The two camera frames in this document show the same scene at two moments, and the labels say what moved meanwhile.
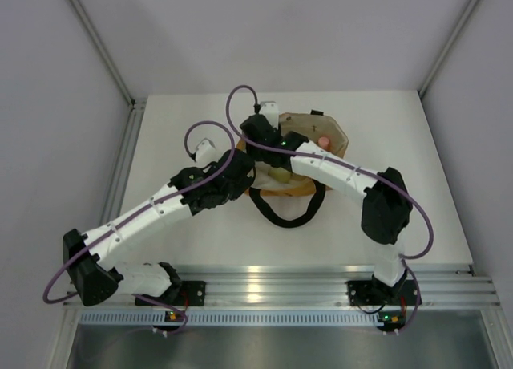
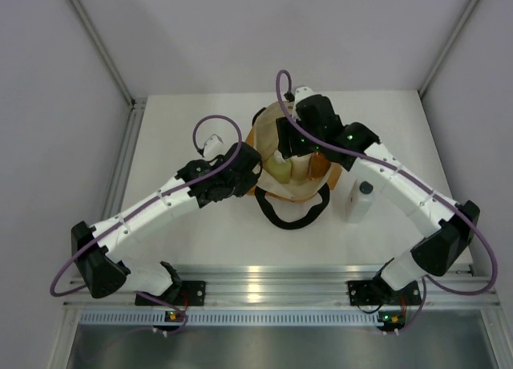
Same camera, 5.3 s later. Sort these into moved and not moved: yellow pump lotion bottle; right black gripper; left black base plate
Moved: right black gripper
Not moved: yellow pump lotion bottle; left black base plate
